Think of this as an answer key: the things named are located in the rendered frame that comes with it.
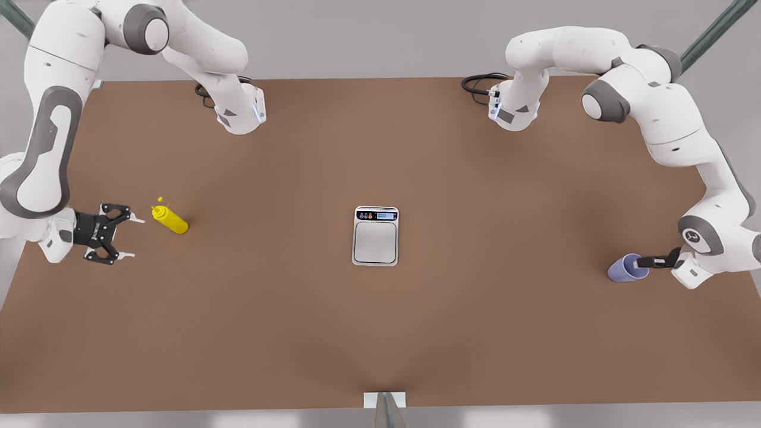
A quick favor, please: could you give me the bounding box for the purple cup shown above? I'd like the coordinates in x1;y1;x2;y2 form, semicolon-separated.
608;254;650;283

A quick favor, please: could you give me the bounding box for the yellow sauce bottle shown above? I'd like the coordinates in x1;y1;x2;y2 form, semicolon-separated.
152;197;189;235

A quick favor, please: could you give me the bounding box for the silver frame post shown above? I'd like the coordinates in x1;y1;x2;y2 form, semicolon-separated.
680;0;760;73
0;0;34;40
374;392;408;428

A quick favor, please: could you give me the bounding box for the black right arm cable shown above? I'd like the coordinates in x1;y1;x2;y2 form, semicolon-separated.
195;76;253;111

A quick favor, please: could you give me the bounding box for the white frame post foot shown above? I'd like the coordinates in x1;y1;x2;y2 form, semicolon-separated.
364;392;407;409

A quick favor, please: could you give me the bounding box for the silver kitchen scale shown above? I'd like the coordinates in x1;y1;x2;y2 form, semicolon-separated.
352;206;400;267

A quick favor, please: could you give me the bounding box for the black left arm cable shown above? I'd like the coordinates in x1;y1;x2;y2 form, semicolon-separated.
462;73;512;106

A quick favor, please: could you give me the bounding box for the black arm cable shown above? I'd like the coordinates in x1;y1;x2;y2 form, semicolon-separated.
462;73;512;106
195;76;253;111

